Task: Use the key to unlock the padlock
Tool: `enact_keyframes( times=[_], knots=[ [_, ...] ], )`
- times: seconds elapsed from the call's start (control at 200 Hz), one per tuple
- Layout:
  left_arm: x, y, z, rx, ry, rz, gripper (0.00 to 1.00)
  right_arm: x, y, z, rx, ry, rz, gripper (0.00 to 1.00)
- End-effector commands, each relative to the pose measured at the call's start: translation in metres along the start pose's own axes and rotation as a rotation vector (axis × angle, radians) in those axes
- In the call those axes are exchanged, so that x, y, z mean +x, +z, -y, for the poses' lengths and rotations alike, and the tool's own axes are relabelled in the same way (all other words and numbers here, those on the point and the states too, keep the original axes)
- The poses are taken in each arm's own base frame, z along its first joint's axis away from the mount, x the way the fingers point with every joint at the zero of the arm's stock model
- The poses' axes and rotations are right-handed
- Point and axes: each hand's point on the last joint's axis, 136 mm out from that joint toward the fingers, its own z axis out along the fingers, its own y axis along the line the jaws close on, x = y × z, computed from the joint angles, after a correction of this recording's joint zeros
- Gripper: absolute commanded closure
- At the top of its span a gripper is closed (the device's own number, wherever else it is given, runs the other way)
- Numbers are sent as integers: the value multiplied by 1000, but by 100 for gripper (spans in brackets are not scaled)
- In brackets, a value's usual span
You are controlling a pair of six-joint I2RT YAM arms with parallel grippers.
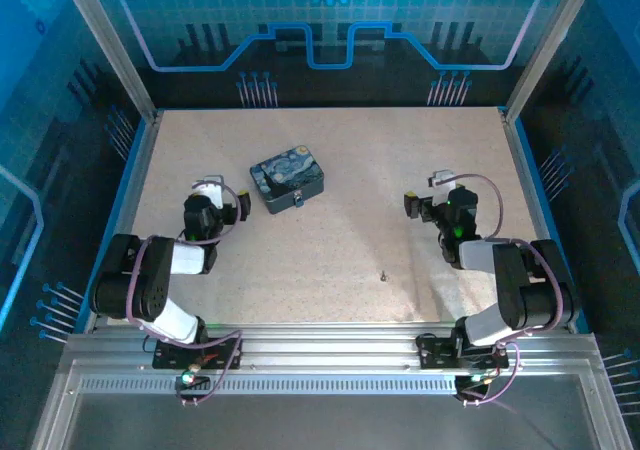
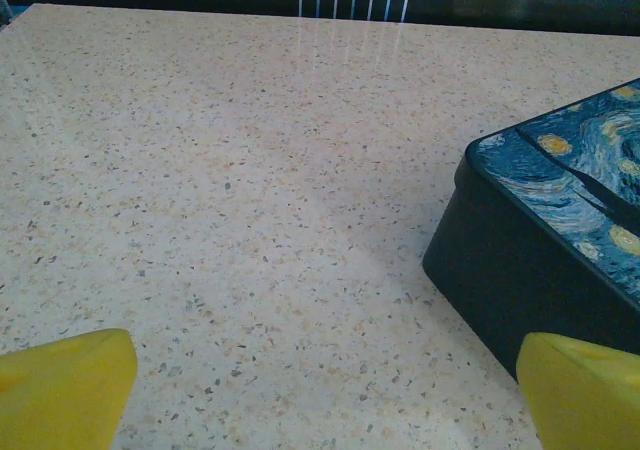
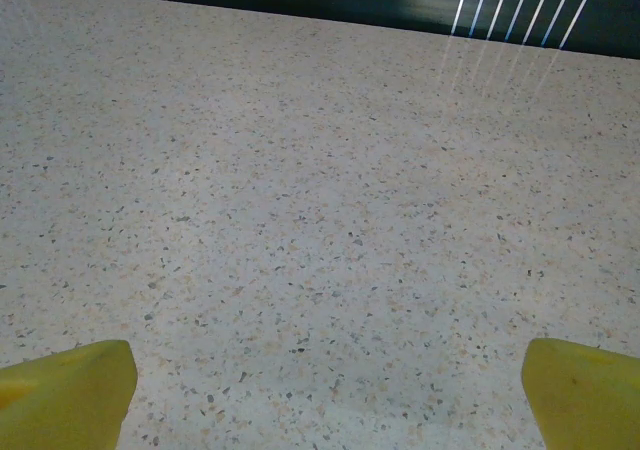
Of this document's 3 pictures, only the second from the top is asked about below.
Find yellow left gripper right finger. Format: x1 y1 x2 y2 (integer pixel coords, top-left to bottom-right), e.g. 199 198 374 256
515 331 640 450

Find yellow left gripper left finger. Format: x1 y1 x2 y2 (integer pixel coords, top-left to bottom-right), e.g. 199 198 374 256
0 327 139 450

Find starry night picture card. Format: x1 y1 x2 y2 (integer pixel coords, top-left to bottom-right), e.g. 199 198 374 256
422 77 640 384

